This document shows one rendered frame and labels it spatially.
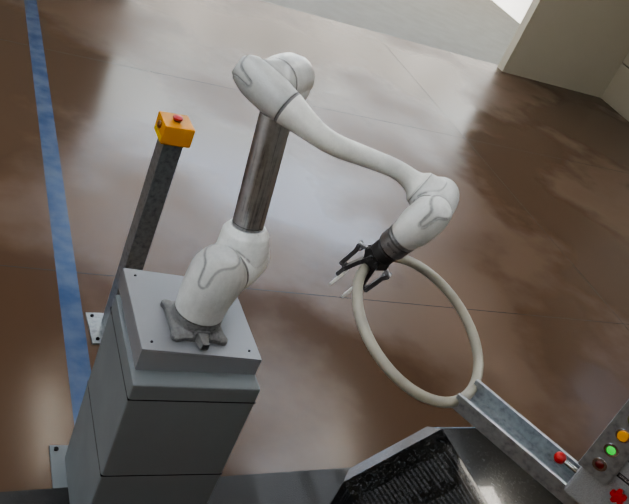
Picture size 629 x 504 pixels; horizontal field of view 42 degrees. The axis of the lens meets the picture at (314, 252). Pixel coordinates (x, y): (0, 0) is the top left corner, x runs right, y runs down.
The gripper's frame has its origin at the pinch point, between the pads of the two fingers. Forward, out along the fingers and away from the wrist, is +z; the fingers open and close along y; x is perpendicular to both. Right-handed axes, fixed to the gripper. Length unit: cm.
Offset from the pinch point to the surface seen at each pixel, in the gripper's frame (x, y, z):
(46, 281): 48, -80, 166
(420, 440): 4, 54, 22
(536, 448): -7, 68, -17
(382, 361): -23.7, 19.6, -10.6
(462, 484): -7, 68, 12
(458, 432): 11, 60, 15
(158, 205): 51, -65, 83
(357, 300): -14.6, 4.2, -10.8
